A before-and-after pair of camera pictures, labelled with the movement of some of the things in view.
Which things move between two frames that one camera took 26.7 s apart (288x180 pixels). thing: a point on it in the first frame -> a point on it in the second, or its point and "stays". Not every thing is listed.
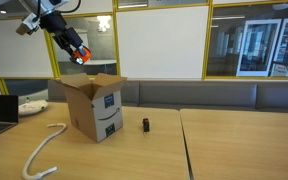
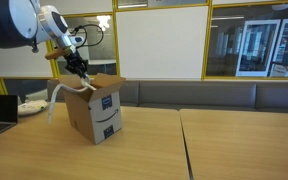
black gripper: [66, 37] -> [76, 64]
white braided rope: [34, 151] -> [85, 81]
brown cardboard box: [95, 103] stays
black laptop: [1, 115] stays
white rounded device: [31, 107] stays
